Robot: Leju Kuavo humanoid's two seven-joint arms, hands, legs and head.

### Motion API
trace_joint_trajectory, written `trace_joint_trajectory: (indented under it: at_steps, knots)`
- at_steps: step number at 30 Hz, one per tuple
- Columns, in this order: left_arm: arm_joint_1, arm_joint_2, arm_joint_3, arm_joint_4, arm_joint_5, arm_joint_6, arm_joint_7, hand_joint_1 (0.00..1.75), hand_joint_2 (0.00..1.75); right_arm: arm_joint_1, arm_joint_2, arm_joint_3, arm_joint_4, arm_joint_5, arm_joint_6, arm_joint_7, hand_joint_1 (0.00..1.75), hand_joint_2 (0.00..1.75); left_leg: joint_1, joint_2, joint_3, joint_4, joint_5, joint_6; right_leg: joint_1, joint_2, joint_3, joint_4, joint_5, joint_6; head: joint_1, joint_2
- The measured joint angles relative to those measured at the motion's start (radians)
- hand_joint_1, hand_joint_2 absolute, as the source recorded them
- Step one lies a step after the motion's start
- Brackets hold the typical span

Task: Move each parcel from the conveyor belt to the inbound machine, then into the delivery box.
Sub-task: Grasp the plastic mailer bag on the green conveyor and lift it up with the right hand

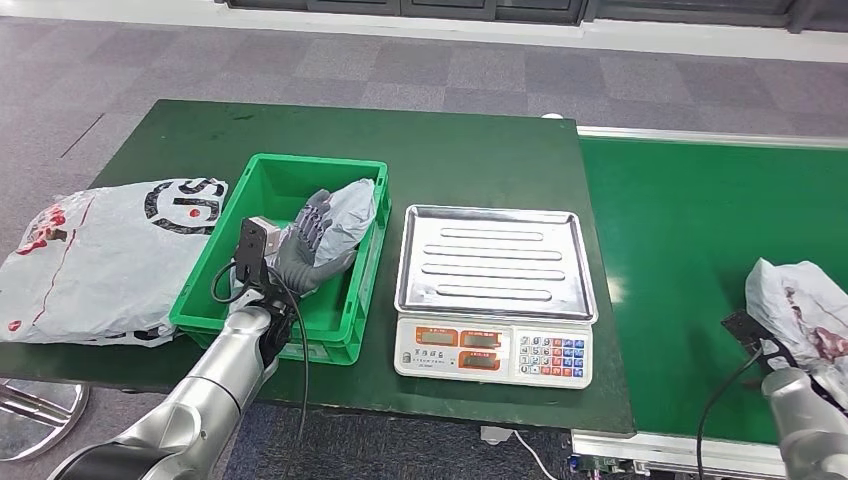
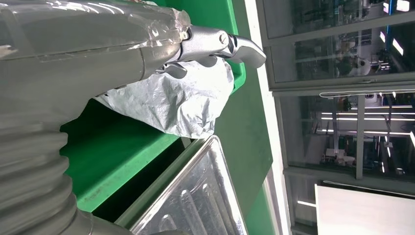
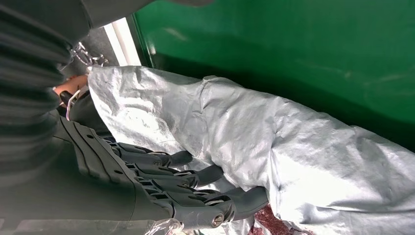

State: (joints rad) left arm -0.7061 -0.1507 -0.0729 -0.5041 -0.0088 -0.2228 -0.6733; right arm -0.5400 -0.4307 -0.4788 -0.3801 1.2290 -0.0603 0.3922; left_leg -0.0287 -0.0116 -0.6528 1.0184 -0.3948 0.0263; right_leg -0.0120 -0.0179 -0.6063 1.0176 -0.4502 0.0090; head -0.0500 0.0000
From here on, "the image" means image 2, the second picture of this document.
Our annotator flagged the green plastic crate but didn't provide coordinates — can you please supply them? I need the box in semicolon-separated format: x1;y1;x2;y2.
60;0;246;213

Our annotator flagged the grey parcel bag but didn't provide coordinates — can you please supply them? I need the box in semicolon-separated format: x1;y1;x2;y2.
94;56;235;140

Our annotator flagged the white panel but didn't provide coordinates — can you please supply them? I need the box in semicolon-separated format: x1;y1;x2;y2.
314;185;415;235

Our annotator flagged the white electronic scale steel tray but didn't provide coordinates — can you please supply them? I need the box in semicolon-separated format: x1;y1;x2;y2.
115;135;249;235

